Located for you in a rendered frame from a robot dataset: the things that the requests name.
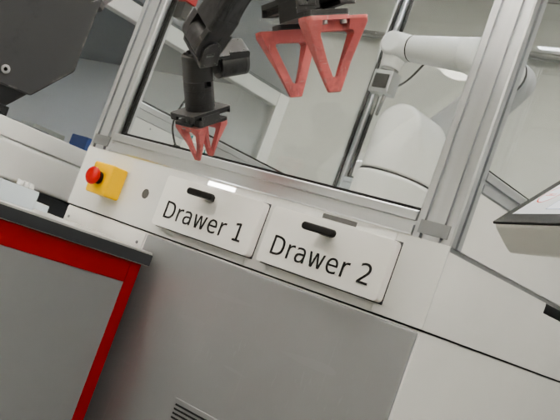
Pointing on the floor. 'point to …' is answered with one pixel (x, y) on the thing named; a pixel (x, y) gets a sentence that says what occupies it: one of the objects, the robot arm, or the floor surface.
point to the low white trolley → (57, 311)
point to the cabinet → (284, 352)
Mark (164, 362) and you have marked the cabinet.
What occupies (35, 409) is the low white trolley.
